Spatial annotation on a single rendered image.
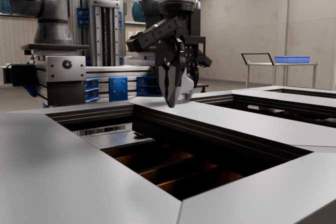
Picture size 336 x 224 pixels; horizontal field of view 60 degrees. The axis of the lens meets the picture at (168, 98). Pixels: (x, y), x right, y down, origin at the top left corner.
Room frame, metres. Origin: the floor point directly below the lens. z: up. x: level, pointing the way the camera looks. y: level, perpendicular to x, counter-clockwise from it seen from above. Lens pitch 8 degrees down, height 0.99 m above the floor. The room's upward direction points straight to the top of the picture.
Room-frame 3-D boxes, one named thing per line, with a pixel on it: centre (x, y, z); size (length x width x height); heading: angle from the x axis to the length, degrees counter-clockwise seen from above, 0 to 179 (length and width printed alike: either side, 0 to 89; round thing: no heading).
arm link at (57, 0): (1.21, 0.47, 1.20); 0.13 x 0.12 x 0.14; 139
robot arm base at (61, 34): (1.22, 0.47, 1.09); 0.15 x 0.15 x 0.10
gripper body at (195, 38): (0.63, -0.02, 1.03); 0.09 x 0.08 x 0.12; 126
